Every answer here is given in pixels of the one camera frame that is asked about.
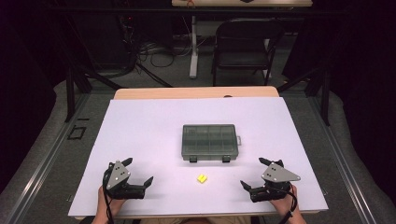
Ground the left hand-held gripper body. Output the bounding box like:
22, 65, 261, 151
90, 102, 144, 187
103, 160, 147, 200

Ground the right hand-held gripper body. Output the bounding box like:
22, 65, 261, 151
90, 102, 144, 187
248, 161, 302, 203

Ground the grey plastic compartment box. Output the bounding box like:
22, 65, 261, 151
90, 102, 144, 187
181, 123, 243, 163

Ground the person's right hand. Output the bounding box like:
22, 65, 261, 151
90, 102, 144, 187
269, 185, 300, 217

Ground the person's left hand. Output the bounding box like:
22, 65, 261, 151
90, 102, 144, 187
96, 186, 127, 219

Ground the white board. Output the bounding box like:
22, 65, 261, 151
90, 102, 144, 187
67, 96, 330, 217

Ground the light wooden table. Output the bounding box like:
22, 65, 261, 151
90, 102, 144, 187
74, 86, 316, 220

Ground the black folding chair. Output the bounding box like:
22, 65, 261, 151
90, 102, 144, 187
211, 18, 286, 87

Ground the white desk leg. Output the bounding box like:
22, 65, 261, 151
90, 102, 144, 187
189, 15, 200, 79

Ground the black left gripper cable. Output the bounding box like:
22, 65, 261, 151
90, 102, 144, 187
102, 167, 116, 224

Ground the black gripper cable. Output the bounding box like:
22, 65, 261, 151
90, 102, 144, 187
102, 167, 116, 224
277, 183, 299, 224

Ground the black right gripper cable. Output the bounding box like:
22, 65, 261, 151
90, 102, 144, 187
277, 183, 299, 224

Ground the aluminium floor rail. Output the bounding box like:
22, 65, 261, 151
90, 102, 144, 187
306, 92, 378, 224
4, 92, 92, 224

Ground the black metal frame post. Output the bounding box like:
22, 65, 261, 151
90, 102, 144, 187
64, 66, 77, 123
321, 69, 332, 127

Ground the tangle of floor cables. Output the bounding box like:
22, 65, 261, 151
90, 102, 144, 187
136, 34, 194, 69

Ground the black horizontal frame bar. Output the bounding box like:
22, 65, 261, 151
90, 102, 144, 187
46, 7, 347, 17

